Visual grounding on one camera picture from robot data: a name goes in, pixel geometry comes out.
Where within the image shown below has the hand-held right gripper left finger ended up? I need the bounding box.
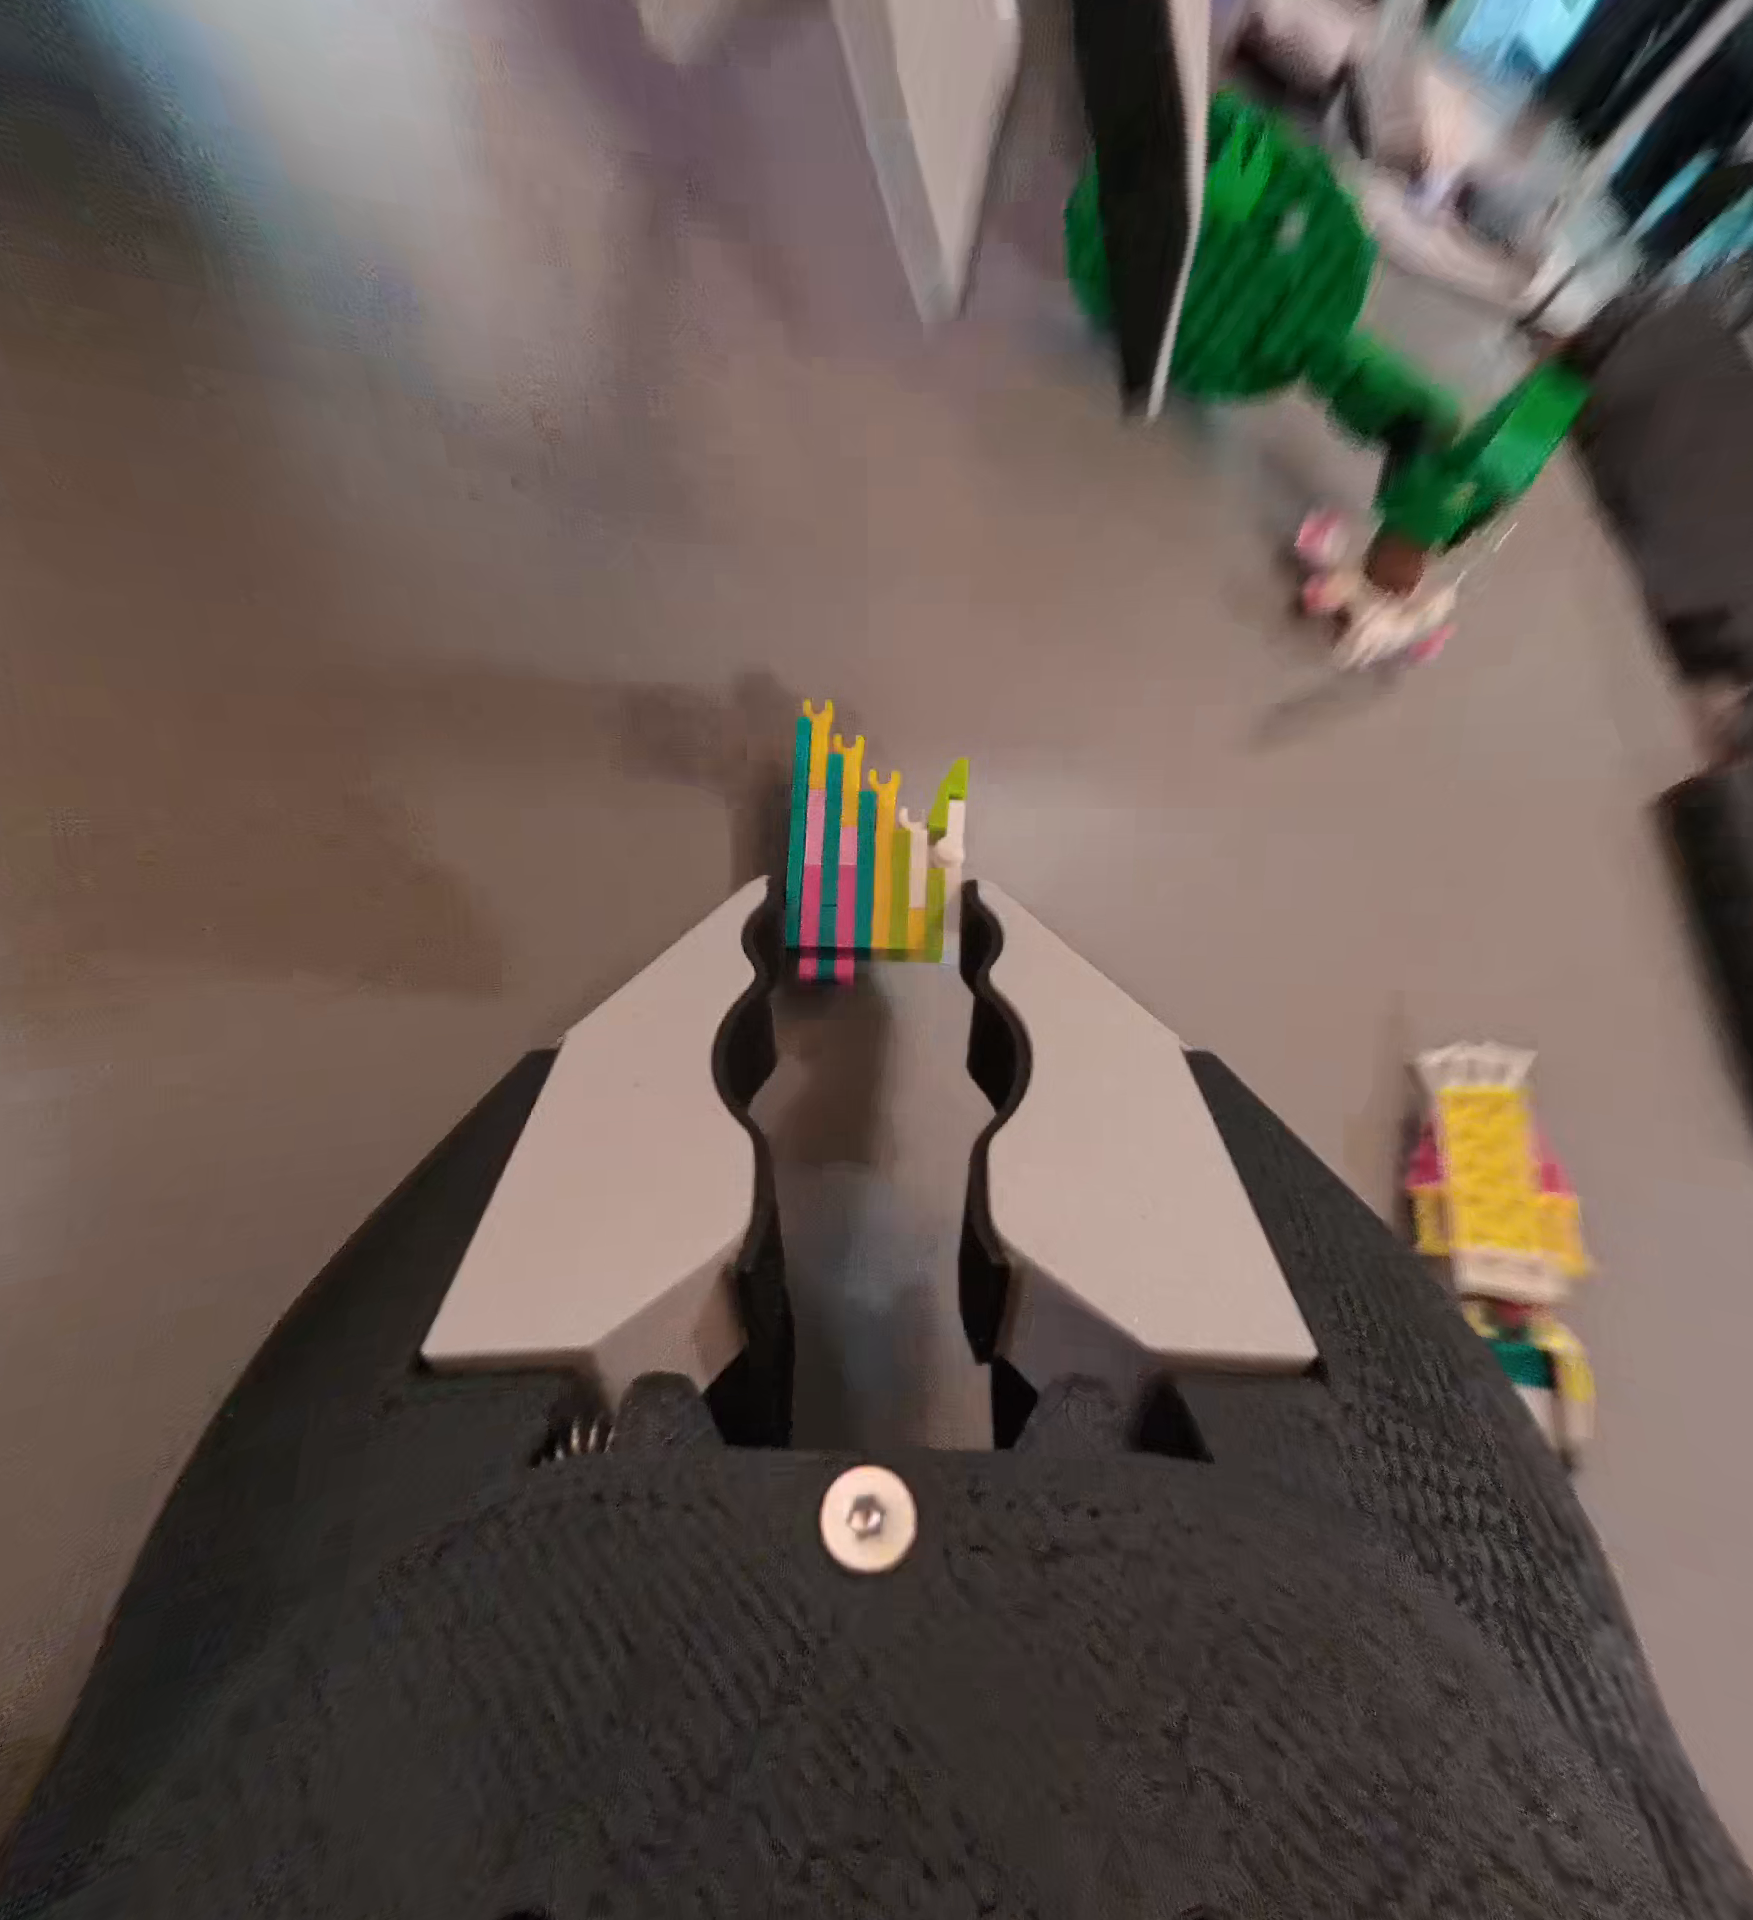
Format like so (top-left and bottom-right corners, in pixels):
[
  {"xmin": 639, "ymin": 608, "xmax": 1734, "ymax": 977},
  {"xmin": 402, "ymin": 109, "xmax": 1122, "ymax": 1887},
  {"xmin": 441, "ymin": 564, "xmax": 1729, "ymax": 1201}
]
[{"xmin": 420, "ymin": 876, "xmax": 798, "ymax": 1449}]

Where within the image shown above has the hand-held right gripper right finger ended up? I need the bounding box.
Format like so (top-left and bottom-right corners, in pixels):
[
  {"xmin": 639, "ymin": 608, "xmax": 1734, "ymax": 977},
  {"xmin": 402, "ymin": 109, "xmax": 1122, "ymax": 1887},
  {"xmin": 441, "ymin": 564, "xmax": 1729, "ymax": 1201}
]
[{"xmin": 954, "ymin": 880, "xmax": 1322, "ymax": 1451}]

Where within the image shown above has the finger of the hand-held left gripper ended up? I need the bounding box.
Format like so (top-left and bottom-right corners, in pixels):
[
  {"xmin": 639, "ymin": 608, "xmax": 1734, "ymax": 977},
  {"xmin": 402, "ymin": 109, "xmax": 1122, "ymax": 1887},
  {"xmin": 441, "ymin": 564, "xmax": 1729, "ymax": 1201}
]
[
  {"xmin": 829, "ymin": 0, "xmax": 1022, "ymax": 327},
  {"xmin": 1068, "ymin": 0, "xmax": 1217, "ymax": 425}
]

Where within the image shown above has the striped lego assembly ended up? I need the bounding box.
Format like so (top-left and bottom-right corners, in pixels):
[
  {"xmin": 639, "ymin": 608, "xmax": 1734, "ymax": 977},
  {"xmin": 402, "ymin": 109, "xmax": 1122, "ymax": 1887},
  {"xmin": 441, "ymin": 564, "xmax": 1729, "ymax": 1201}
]
[{"xmin": 782, "ymin": 695, "xmax": 970, "ymax": 988}]

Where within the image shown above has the yellow lego building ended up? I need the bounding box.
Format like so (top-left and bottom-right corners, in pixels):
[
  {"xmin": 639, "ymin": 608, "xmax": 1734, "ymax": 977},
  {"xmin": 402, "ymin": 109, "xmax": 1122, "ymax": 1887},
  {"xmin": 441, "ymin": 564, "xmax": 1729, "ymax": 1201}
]
[{"xmin": 1405, "ymin": 1041, "xmax": 1593, "ymax": 1309}]

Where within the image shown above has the lego minifigure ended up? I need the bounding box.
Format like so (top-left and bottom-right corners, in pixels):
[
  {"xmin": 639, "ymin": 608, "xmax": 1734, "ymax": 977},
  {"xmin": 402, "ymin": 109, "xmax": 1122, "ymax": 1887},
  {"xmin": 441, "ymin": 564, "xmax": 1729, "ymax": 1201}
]
[{"xmin": 1460, "ymin": 1295, "xmax": 1600, "ymax": 1469}]

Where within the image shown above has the pink white lego piece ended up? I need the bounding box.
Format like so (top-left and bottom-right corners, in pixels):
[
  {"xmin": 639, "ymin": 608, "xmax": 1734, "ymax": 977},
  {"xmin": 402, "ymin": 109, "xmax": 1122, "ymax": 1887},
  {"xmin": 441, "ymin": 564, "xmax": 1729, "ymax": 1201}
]
[{"xmin": 1292, "ymin": 506, "xmax": 1467, "ymax": 671}]

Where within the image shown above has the green articulated plastic toy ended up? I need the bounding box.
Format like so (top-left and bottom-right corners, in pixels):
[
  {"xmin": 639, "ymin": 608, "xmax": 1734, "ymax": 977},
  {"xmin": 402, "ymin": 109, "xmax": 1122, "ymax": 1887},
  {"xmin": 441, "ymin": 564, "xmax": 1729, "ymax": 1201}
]
[{"xmin": 1063, "ymin": 81, "xmax": 1594, "ymax": 560}]

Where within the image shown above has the black flat device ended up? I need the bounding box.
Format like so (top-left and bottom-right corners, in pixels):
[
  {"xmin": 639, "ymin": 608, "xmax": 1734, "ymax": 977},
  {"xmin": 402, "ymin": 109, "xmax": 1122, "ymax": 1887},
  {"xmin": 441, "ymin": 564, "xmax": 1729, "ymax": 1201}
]
[{"xmin": 1566, "ymin": 253, "xmax": 1753, "ymax": 752}]

